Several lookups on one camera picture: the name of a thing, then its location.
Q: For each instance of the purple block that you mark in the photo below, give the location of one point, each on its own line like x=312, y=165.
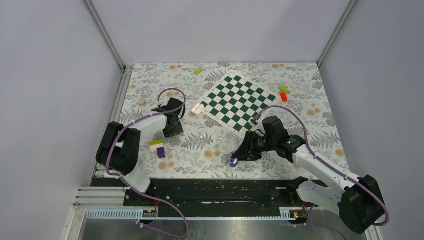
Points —
x=161, y=152

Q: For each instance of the red block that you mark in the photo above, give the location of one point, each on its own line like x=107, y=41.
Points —
x=284, y=97

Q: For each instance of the right aluminium frame post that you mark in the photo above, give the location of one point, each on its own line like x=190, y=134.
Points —
x=337, y=30

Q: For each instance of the green white chessboard mat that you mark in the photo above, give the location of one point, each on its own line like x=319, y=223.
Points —
x=235, y=100

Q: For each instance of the aluminium frame post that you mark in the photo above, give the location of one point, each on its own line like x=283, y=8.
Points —
x=92, y=11
x=337, y=30

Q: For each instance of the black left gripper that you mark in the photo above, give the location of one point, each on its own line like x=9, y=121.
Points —
x=178, y=130

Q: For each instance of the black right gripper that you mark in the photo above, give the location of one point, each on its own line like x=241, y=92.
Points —
x=247, y=151

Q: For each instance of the left aluminium frame post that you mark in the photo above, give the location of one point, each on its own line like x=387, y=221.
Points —
x=92, y=11

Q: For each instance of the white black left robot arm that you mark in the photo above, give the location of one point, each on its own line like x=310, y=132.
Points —
x=119, y=147

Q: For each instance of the white earbud charging case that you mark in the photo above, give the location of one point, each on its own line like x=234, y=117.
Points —
x=197, y=109

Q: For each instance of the lime green block far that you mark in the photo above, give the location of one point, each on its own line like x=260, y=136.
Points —
x=198, y=71

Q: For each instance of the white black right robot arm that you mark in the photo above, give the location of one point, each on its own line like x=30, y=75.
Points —
x=356, y=200

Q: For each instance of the small wooden cube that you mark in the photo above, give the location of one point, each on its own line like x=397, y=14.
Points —
x=141, y=102

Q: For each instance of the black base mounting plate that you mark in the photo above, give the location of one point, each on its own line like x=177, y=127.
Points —
x=208, y=198

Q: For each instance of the lime green block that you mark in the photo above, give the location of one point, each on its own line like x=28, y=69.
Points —
x=283, y=89
x=198, y=71

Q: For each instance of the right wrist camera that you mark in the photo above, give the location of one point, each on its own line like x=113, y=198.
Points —
x=254, y=121

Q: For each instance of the lime green block right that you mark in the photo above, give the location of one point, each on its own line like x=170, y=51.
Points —
x=283, y=89

